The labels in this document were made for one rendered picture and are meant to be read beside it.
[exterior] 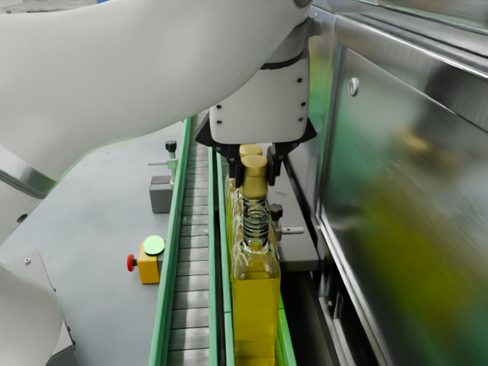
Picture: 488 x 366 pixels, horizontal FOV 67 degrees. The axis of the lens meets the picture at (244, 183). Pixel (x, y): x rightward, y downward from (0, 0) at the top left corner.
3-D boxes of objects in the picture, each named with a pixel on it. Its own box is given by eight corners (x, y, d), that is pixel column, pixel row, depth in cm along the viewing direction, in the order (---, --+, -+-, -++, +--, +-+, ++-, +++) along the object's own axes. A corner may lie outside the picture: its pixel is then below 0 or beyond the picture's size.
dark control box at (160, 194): (180, 213, 107) (177, 188, 102) (152, 214, 106) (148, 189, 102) (181, 197, 114) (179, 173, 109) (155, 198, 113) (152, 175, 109)
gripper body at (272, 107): (309, 16, 36) (295, 112, 44) (204, 17, 35) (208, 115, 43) (330, 52, 30) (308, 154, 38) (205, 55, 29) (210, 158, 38)
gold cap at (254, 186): (269, 198, 45) (271, 166, 42) (240, 200, 44) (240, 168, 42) (265, 183, 48) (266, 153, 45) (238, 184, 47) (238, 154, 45)
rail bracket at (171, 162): (181, 193, 93) (176, 144, 86) (151, 194, 92) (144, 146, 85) (181, 184, 96) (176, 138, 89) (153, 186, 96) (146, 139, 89)
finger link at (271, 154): (296, 126, 42) (289, 168, 47) (269, 127, 42) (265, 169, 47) (302, 144, 40) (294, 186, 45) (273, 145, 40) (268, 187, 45)
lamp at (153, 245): (163, 255, 80) (162, 245, 79) (142, 257, 80) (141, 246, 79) (165, 242, 84) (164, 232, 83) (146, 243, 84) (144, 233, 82)
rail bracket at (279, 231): (302, 269, 70) (308, 212, 63) (266, 271, 69) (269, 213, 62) (298, 255, 73) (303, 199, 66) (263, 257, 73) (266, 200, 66)
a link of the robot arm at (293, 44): (313, -5, 34) (308, 25, 36) (218, -4, 33) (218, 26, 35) (335, 30, 29) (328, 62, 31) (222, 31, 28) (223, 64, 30)
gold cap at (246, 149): (263, 183, 50) (263, 155, 48) (237, 184, 50) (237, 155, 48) (261, 171, 53) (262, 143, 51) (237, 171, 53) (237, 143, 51)
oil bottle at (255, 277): (274, 373, 52) (283, 260, 41) (234, 376, 51) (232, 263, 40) (269, 338, 57) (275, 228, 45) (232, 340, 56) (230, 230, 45)
